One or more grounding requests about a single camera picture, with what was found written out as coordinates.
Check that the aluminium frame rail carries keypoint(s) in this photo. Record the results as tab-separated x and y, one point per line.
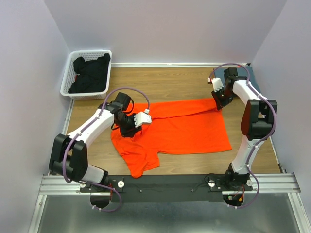
62	208

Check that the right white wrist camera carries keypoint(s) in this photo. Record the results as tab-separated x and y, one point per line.
216	83

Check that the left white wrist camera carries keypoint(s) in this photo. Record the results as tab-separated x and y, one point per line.
142	118

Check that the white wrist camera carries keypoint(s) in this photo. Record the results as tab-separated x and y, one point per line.
216	83
142	118

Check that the black t shirt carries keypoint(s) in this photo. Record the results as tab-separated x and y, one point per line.
91	76

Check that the white plastic laundry basket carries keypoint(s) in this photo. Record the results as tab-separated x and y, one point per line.
69	74

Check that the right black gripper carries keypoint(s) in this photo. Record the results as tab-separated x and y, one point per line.
219	103

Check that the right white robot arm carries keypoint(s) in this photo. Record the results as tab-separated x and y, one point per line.
257	125

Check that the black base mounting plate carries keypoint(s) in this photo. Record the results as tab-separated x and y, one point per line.
169	188

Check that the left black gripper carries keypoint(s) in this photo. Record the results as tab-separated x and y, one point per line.
131	132

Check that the folded blue t shirt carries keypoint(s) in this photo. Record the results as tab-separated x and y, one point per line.
219	73

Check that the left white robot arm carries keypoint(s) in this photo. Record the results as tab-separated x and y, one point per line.
69	152

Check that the orange t shirt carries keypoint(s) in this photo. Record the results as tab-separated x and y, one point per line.
177	128

